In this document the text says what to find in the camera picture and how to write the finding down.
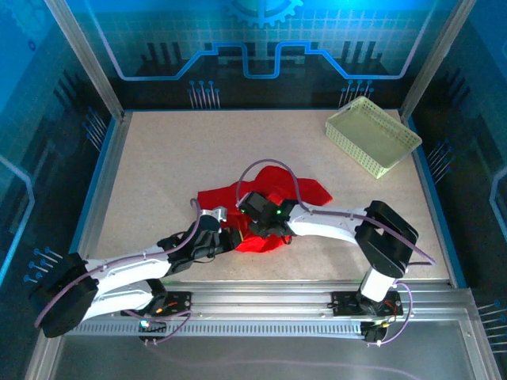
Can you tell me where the pale green perforated basket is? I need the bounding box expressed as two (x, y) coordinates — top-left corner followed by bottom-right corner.
(325, 96), (423, 180)

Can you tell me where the red t-shirt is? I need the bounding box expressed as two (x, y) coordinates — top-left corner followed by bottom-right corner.
(196, 165), (334, 254)

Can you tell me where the slotted grey cable duct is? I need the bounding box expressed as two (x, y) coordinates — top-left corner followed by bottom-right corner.
(63, 319), (368, 338)

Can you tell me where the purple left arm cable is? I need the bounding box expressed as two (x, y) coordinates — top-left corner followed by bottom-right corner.
(34, 197), (201, 345)

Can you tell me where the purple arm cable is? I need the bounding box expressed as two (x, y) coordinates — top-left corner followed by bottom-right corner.
(236, 158), (436, 348)
(34, 197), (201, 345)

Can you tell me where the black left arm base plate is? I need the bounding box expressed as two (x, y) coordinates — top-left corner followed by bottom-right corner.
(120, 291), (194, 317)

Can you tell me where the aluminium frame post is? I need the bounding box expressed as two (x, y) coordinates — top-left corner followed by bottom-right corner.
(398, 0), (478, 122)
(43, 0), (127, 122)

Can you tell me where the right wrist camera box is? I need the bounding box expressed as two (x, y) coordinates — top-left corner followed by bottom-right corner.
(239, 191), (276, 223)

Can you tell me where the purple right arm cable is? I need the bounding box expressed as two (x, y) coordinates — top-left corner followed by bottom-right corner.
(236, 158), (436, 348)

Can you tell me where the aluminium table side rail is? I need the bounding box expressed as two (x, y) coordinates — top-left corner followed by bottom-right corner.
(65, 112), (130, 288)

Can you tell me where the small black controller box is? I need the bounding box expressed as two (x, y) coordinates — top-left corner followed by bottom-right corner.
(362, 319), (388, 346)
(137, 316), (168, 344)

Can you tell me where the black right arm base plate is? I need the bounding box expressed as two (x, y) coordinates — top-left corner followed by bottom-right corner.
(330, 291), (405, 317)

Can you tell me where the aluminium mounting rail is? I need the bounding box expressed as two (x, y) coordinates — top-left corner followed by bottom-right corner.
(51, 279), (475, 317)

